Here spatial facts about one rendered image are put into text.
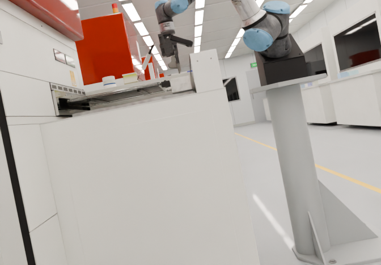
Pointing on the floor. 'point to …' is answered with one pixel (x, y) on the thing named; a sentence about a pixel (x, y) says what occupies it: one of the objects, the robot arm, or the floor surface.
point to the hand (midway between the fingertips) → (180, 70)
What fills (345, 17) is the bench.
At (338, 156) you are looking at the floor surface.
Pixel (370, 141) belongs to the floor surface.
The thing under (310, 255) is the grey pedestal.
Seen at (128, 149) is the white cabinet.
